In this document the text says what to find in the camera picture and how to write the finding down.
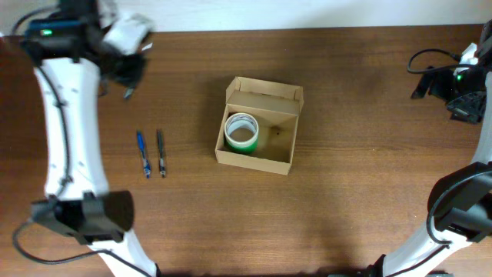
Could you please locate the beige masking tape roll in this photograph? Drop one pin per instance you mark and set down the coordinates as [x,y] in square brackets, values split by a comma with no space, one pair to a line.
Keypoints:
[241,127]

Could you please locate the cardboard box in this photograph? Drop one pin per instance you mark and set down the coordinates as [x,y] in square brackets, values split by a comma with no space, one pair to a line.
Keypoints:
[277,108]

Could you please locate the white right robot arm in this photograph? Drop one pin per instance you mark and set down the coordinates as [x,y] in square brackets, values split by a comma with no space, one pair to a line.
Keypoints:
[459,205]

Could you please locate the grey clear pen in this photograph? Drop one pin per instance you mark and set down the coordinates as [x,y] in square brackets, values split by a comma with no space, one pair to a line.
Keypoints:
[161,152]

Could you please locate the green tape roll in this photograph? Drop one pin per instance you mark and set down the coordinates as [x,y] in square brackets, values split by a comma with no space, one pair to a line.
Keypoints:
[246,147]

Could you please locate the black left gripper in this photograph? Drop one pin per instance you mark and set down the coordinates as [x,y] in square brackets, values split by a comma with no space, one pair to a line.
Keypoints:
[125,73]

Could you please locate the blue pen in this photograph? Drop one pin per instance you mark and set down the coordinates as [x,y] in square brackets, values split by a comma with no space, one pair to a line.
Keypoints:
[144,156]

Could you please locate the black pen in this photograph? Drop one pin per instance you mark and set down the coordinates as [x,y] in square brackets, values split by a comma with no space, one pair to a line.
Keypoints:
[128,93]

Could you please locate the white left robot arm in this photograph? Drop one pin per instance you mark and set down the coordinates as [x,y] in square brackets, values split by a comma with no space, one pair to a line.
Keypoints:
[72,54]

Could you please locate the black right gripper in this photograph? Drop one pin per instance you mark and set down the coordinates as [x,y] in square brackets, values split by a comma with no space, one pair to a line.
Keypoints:
[436,83]

